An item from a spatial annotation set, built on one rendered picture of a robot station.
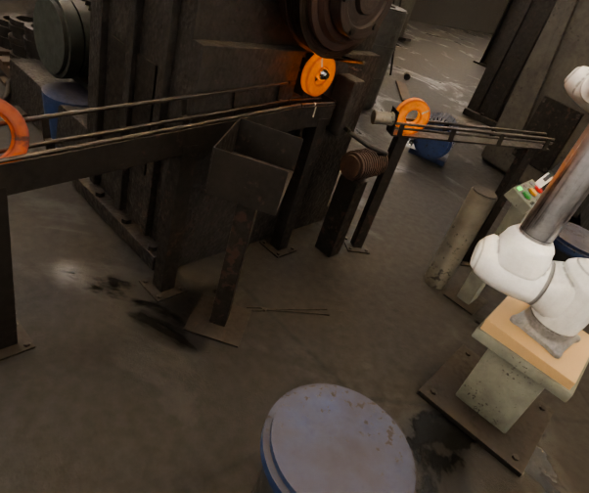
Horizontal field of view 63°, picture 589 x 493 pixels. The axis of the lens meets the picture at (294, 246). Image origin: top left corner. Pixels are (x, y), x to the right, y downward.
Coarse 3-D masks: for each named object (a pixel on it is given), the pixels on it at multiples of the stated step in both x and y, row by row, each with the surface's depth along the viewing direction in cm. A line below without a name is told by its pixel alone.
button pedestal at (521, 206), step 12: (516, 192) 192; (528, 192) 197; (516, 204) 193; (528, 204) 190; (516, 216) 201; (504, 228) 205; (456, 288) 235; (468, 288) 224; (480, 288) 223; (456, 300) 226; (468, 300) 225; (480, 300) 232; (468, 312) 222
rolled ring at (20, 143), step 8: (0, 104) 110; (8, 104) 111; (0, 112) 110; (8, 112) 111; (16, 112) 112; (8, 120) 112; (16, 120) 112; (24, 120) 114; (16, 128) 113; (24, 128) 114; (16, 136) 113; (24, 136) 114; (16, 144) 113; (24, 144) 115; (8, 152) 114; (16, 152) 114; (24, 152) 115; (16, 160) 114
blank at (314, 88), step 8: (312, 56) 169; (312, 64) 168; (320, 64) 170; (328, 64) 173; (304, 72) 169; (312, 72) 170; (304, 80) 171; (312, 80) 172; (320, 80) 178; (328, 80) 178; (304, 88) 173; (312, 88) 175; (320, 88) 178
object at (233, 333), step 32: (256, 128) 145; (224, 160) 124; (256, 160) 123; (288, 160) 149; (224, 192) 128; (256, 192) 127; (224, 256) 155; (224, 288) 162; (192, 320) 170; (224, 320) 170
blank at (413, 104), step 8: (400, 104) 202; (408, 104) 200; (416, 104) 201; (424, 104) 201; (400, 112) 202; (408, 112) 203; (424, 112) 204; (400, 120) 204; (416, 120) 207; (424, 120) 206
